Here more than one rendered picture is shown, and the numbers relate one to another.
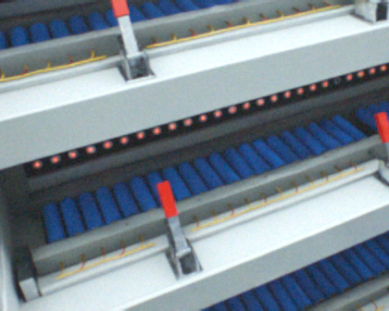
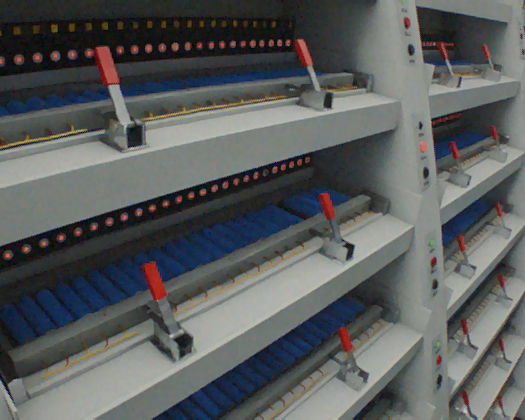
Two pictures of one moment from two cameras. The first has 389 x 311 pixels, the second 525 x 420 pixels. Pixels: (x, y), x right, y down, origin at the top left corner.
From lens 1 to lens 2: 16 cm
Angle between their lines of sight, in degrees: 21
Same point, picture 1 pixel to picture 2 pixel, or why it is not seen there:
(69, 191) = (26, 289)
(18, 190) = not seen: outside the picture
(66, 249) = (46, 346)
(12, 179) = not seen: outside the picture
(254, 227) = (230, 306)
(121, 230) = (101, 321)
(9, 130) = (3, 201)
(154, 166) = (110, 258)
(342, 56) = (301, 137)
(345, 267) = (286, 344)
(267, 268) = (250, 343)
